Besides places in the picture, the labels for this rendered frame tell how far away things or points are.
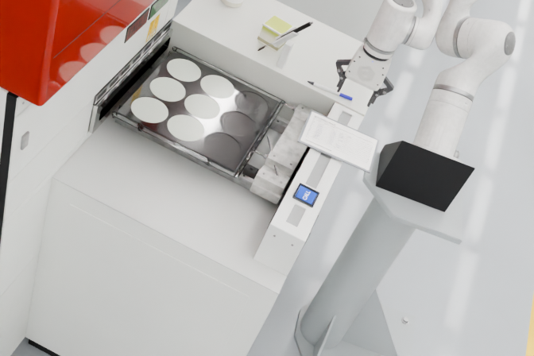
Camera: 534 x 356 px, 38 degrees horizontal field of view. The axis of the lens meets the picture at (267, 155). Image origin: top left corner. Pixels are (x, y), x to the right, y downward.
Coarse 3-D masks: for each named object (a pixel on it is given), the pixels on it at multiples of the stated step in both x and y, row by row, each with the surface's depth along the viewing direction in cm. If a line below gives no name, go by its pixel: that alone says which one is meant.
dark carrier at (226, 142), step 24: (168, 72) 220; (216, 72) 227; (144, 96) 210; (240, 96) 222; (264, 96) 226; (216, 120) 212; (240, 120) 215; (264, 120) 218; (192, 144) 203; (216, 144) 206; (240, 144) 208
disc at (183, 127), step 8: (168, 120) 206; (176, 120) 207; (184, 120) 208; (192, 120) 209; (168, 128) 204; (176, 128) 205; (184, 128) 206; (192, 128) 207; (200, 128) 208; (176, 136) 203; (184, 136) 204; (192, 136) 205; (200, 136) 206
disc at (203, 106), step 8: (192, 96) 216; (200, 96) 217; (184, 104) 213; (192, 104) 214; (200, 104) 215; (208, 104) 216; (216, 104) 217; (192, 112) 211; (200, 112) 212; (208, 112) 213; (216, 112) 214
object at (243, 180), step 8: (120, 120) 210; (128, 128) 211; (136, 128) 210; (144, 136) 210; (152, 136) 209; (160, 144) 210; (176, 152) 210; (192, 160) 209; (208, 168) 209; (216, 168) 208; (224, 176) 209; (240, 176) 207; (248, 176) 208; (240, 184) 208; (248, 184) 207; (280, 200) 207
